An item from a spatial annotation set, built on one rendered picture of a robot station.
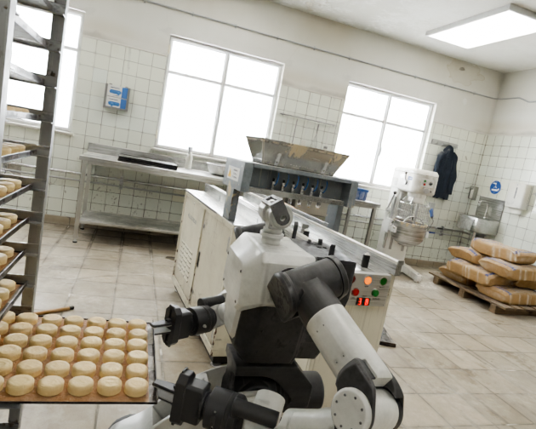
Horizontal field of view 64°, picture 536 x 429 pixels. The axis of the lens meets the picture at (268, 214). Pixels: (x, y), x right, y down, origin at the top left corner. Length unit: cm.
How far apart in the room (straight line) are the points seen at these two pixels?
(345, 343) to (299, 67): 501
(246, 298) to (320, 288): 22
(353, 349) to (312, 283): 17
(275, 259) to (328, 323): 24
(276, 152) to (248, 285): 140
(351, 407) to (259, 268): 38
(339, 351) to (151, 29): 484
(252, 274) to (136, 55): 447
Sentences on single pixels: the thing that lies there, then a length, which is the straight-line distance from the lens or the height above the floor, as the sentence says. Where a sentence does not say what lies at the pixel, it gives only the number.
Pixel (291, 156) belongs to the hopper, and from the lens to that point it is 239.
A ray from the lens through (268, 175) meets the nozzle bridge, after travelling 238.
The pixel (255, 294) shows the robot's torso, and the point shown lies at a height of 92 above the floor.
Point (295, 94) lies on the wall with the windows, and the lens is 561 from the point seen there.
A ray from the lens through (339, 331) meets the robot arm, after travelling 85.
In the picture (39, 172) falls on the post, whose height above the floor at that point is 108.
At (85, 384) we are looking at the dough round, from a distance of 104.
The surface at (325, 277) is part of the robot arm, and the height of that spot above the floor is 101.
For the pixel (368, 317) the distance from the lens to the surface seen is 194.
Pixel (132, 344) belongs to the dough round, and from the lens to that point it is 121.
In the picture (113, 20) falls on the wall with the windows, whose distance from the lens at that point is 538.
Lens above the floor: 125
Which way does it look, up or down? 8 degrees down
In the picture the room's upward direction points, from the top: 11 degrees clockwise
